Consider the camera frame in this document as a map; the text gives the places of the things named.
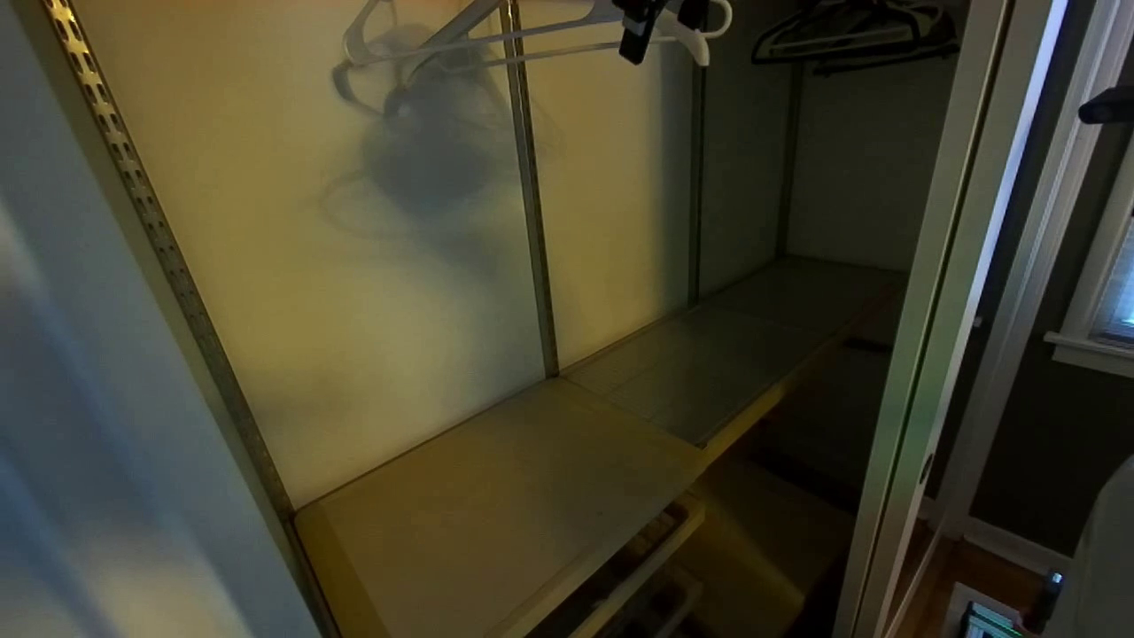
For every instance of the white plastic clothes hanger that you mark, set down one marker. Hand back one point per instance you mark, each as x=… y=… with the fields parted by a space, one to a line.
x=352 y=42
x=699 y=42

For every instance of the black clothes hangers bunch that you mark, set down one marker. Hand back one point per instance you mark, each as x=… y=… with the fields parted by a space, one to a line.
x=851 y=36

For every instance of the perforated metal upright strip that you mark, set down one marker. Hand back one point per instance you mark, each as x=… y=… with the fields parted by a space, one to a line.
x=144 y=200

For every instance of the beige shelf board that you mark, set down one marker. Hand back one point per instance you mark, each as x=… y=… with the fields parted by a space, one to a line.
x=473 y=531

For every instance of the tablet with lit screen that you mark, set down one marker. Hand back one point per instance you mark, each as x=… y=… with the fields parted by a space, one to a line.
x=983 y=617

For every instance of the small black device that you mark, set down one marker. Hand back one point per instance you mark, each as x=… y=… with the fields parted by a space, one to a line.
x=1046 y=595

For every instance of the grey vertical metal post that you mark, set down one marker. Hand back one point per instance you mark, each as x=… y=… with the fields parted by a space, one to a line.
x=535 y=213

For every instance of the white door frame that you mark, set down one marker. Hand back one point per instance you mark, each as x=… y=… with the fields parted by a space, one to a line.
x=934 y=356

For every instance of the white window frame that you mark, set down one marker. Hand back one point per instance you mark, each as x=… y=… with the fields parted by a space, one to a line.
x=1092 y=329

